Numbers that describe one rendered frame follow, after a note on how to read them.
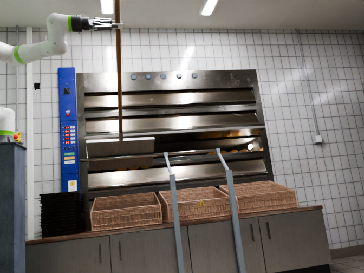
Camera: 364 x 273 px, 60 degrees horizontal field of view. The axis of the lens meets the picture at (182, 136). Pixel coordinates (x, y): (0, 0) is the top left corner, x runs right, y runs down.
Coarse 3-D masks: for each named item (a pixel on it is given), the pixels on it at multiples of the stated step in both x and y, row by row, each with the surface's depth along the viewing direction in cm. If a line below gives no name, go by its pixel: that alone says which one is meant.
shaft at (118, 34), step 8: (120, 32) 193; (120, 40) 196; (120, 48) 200; (120, 56) 204; (120, 64) 208; (120, 72) 212; (120, 80) 216; (120, 88) 221; (120, 96) 226; (120, 104) 231; (120, 112) 237; (120, 120) 242; (120, 128) 248
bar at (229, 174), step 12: (120, 156) 269; (132, 156) 270; (144, 156) 273; (156, 156) 275; (168, 168) 260; (228, 168) 265; (228, 180) 259; (180, 240) 241; (240, 240) 249; (180, 252) 239; (240, 252) 247; (180, 264) 237; (240, 264) 245
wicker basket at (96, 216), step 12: (96, 204) 288; (108, 204) 289; (132, 204) 292; (144, 204) 294; (156, 204) 282; (96, 216) 244; (108, 216) 245; (120, 216) 247; (132, 216) 248; (144, 216) 289; (156, 216) 252; (96, 228) 242; (108, 228) 243; (120, 228) 245
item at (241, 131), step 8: (216, 128) 315; (224, 128) 317; (232, 128) 318; (240, 128) 320; (248, 128) 321; (256, 128) 324; (88, 136) 290; (96, 136) 291; (104, 136) 292; (112, 136) 293; (128, 136) 298; (136, 136) 301; (144, 136) 304; (152, 136) 306; (160, 136) 309; (168, 136) 312; (176, 136) 315; (184, 136) 318; (192, 136) 321; (200, 136) 325; (208, 136) 328; (216, 136) 331; (224, 136) 335
